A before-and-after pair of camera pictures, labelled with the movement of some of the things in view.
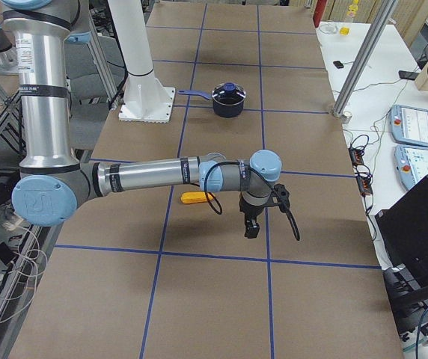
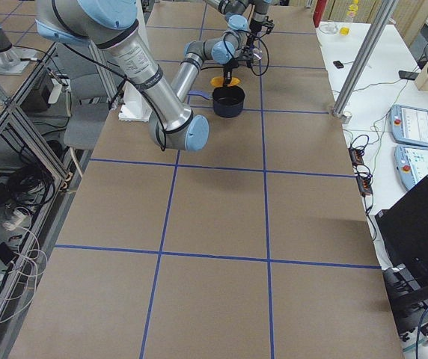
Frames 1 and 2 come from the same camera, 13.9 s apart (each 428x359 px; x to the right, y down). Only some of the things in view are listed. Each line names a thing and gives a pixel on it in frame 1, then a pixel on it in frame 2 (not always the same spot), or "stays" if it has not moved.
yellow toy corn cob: [194, 197] to [218, 81]
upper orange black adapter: [356, 156] stays
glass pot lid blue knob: [229, 93] to [257, 53]
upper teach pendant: [413, 126] stays
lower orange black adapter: [364, 185] stays
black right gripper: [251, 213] to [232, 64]
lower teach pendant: [414, 163] stays
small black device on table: [338, 64] stays
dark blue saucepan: [221, 110] stays
